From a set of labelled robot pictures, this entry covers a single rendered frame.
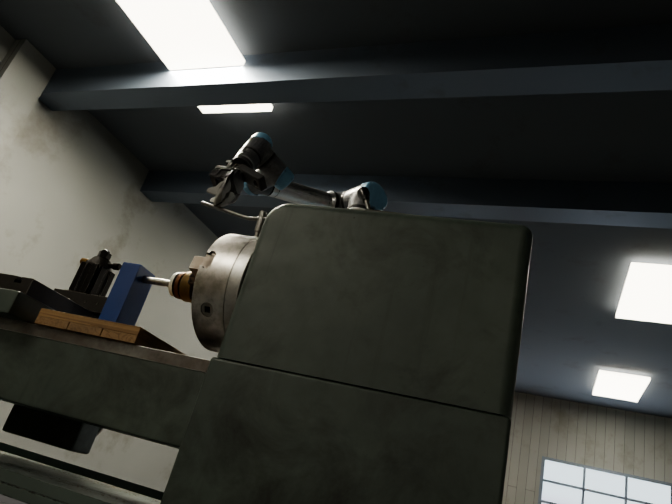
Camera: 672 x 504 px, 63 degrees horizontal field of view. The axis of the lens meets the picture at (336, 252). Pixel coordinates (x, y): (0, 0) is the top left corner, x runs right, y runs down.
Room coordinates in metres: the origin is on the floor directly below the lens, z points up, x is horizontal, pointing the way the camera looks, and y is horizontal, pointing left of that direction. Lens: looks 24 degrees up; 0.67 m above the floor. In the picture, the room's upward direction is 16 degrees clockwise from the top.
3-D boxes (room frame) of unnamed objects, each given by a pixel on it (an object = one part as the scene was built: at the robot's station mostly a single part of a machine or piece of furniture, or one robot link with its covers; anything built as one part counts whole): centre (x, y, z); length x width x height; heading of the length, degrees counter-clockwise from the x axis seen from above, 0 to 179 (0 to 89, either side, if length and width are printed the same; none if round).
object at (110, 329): (1.49, 0.46, 0.89); 0.36 x 0.30 x 0.04; 159
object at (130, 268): (1.51, 0.53, 1.00); 0.08 x 0.06 x 0.23; 159
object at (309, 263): (1.27, -0.17, 1.06); 0.59 x 0.48 x 0.39; 69
